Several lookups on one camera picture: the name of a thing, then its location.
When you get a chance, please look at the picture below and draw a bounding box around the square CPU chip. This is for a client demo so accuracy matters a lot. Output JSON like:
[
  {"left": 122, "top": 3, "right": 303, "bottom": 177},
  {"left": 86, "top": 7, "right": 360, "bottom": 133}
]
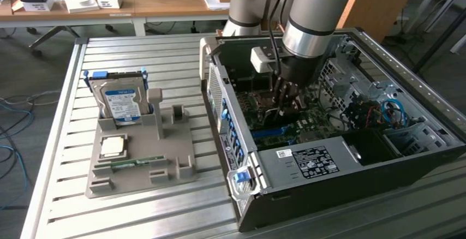
[{"left": 98, "top": 136, "right": 126, "bottom": 158}]

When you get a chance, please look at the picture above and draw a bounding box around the grey floor cable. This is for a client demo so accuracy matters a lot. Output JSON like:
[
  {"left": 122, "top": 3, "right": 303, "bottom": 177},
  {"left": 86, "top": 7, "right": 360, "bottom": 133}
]
[{"left": 0, "top": 90, "right": 61, "bottom": 107}]

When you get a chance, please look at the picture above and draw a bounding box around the thin dark arm cable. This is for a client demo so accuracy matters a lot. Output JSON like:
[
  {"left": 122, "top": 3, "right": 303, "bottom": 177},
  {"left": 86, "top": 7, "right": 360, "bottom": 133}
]
[{"left": 266, "top": 0, "right": 291, "bottom": 75}]

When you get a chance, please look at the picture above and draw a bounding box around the green loose RAM stick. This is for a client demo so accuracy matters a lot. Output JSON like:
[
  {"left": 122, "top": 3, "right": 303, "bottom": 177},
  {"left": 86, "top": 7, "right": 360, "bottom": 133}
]
[{"left": 93, "top": 156, "right": 164, "bottom": 170}]

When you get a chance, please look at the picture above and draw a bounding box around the green motherboard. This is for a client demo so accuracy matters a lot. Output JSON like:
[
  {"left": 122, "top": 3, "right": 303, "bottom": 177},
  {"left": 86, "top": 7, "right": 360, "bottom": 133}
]
[{"left": 232, "top": 75, "right": 349, "bottom": 151}]

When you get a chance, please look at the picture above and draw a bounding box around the expansion slot with blue latch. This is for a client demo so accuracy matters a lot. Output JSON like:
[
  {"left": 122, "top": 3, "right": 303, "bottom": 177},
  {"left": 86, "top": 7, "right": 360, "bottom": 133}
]
[{"left": 252, "top": 128, "right": 288, "bottom": 139}]

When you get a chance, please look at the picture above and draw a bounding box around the small white carton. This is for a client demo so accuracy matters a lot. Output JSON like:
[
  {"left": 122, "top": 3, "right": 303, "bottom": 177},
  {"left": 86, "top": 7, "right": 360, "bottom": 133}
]
[{"left": 97, "top": 0, "right": 124, "bottom": 9}]

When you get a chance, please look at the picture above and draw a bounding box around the long wooden desk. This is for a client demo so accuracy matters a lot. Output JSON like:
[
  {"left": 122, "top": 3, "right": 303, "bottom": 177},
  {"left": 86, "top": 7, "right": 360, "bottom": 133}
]
[{"left": 0, "top": 0, "right": 333, "bottom": 37}]

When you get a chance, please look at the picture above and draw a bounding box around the black chair base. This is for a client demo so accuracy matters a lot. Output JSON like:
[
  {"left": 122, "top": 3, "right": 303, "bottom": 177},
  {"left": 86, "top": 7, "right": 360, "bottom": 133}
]
[{"left": 27, "top": 25, "right": 81, "bottom": 57}]

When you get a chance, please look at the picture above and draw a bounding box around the blue floor cable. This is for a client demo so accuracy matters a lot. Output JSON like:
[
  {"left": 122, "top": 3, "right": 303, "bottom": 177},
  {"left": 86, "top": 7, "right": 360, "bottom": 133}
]
[{"left": 0, "top": 97, "right": 35, "bottom": 210}]

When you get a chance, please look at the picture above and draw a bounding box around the hard disk in blue carrier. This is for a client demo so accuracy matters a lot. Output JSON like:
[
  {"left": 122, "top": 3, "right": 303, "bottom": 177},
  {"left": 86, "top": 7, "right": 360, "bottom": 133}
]
[{"left": 81, "top": 68, "right": 149, "bottom": 127}]

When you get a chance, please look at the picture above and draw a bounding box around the black open PC case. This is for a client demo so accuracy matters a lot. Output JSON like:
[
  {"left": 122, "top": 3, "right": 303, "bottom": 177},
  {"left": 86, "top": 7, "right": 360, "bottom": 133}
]
[{"left": 198, "top": 27, "right": 466, "bottom": 233}]

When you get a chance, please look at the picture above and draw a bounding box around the grey plastic parts rack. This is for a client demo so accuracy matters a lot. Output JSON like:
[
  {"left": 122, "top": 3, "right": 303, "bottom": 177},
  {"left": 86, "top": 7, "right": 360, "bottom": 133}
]
[{"left": 84, "top": 87, "right": 198, "bottom": 199}]

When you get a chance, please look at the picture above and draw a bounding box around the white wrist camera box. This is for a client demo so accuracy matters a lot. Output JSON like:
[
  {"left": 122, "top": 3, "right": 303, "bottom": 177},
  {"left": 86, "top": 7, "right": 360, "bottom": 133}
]
[{"left": 249, "top": 47, "right": 281, "bottom": 73}]

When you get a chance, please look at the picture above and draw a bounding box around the perforated metal drive cage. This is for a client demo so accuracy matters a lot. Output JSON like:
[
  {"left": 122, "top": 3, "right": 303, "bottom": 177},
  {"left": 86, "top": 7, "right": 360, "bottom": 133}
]
[{"left": 319, "top": 57, "right": 368, "bottom": 109}]

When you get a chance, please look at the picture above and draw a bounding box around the blue data wire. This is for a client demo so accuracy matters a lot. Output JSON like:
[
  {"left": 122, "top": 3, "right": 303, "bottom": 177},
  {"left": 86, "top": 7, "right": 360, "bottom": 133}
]
[{"left": 380, "top": 98, "right": 411, "bottom": 129}]

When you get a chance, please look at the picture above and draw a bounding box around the white box with tape roll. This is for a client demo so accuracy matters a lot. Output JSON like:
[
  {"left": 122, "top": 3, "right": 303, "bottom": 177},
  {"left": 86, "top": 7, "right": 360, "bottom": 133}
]
[{"left": 64, "top": 0, "right": 100, "bottom": 14}]

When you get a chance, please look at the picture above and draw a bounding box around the grey power supply unit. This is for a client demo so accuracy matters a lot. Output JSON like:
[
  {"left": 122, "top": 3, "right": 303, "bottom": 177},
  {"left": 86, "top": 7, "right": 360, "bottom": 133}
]
[{"left": 249, "top": 136, "right": 361, "bottom": 193}]

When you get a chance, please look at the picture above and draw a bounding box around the coloured wire bundle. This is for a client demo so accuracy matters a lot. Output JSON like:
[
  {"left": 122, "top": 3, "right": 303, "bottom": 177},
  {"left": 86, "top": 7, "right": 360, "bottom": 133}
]
[{"left": 344, "top": 101, "right": 388, "bottom": 130}]

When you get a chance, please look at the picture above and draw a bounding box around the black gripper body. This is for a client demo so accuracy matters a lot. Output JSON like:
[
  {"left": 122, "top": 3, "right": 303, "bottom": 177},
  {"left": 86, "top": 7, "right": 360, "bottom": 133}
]
[{"left": 270, "top": 55, "right": 324, "bottom": 87}]

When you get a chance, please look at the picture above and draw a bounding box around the open black white box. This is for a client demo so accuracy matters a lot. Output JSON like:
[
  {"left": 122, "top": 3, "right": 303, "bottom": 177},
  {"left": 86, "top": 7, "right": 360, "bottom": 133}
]
[{"left": 17, "top": 0, "right": 54, "bottom": 13}]

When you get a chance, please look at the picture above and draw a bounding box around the white paper stack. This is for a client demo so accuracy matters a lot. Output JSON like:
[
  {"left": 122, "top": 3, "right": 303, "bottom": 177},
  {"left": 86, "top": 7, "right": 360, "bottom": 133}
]
[{"left": 201, "top": 0, "right": 230, "bottom": 11}]

